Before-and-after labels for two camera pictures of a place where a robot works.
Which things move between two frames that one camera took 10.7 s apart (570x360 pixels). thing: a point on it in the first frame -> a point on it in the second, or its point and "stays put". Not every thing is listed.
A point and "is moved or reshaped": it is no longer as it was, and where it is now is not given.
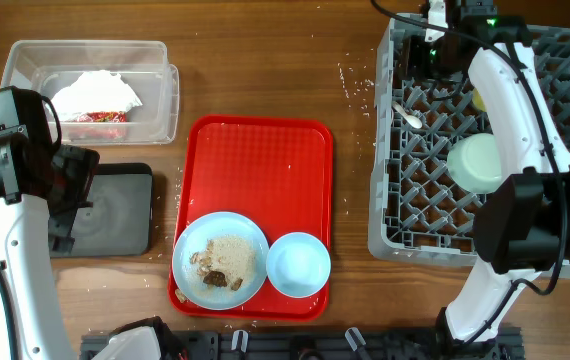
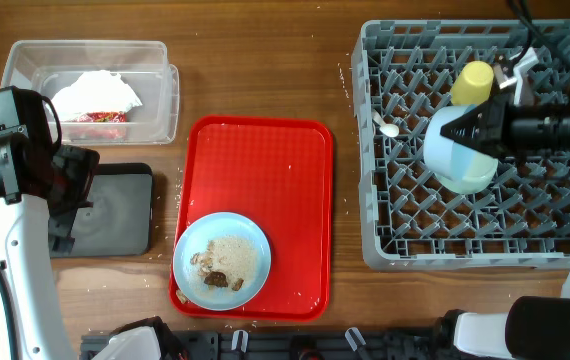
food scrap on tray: [179, 295] stays put
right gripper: [413, 57] -> [495, 130]
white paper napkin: [94, 92] stays put
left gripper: [82, 164] stays put
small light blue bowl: [298, 265] -> [442, 153]
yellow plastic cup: [478, 100] is moved or reshaped
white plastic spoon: [411, 119] -> [388, 129]
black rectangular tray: [120, 221] stays put
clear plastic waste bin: [105, 92] stays put
